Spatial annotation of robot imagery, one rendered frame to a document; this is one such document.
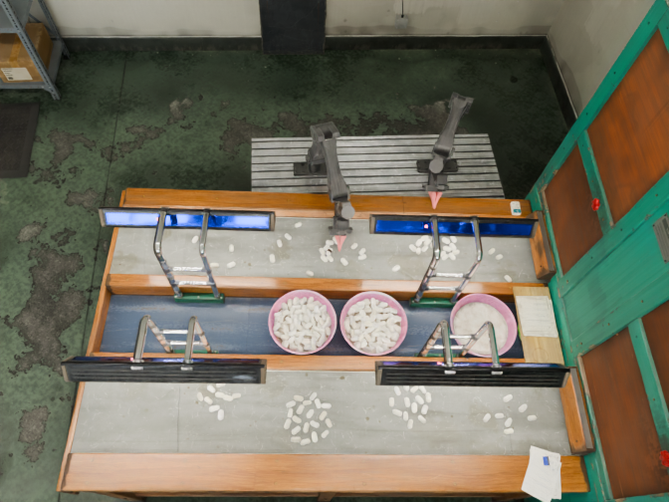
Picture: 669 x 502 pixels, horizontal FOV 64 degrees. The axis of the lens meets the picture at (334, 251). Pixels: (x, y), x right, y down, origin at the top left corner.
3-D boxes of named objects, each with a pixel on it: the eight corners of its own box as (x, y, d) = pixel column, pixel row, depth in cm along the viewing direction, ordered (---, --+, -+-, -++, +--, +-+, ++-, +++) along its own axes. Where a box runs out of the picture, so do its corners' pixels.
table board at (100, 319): (131, 209, 252) (121, 189, 238) (136, 209, 252) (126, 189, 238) (73, 494, 194) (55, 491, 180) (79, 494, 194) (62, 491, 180)
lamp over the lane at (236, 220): (106, 208, 198) (100, 197, 192) (276, 213, 201) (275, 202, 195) (102, 227, 194) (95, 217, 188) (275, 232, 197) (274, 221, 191)
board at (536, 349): (512, 287, 223) (513, 286, 222) (547, 288, 224) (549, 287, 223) (526, 366, 207) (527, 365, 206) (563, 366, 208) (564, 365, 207)
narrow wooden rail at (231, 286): (114, 284, 225) (107, 273, 216) (538, 293, 235) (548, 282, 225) (112, 296, 223) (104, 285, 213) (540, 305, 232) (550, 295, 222)
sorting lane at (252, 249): (122, 215, 234) (121, 212, 232) (531, 226, 243) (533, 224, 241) (110, 277, 220) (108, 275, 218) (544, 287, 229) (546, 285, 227)
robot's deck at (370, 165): (251, 143, 268) (251, 137, 264) (486, 138, 278) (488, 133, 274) (251, 312, 226) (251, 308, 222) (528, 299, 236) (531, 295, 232)
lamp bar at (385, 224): (368, 216, 203) (370, 205, 196) (530, 220, 206) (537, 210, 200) (368, 234, 199) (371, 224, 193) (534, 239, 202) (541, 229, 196)
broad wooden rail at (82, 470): (86, 459, 200) (67, 452, 184) (561, 461, 209) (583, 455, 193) (79, 494, 194) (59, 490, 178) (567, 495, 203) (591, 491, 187)
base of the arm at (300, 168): (336, 164, 250) (335, 152, 253) (293, 165, 248) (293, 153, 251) (335, 174, 257) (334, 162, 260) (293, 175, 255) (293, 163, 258)
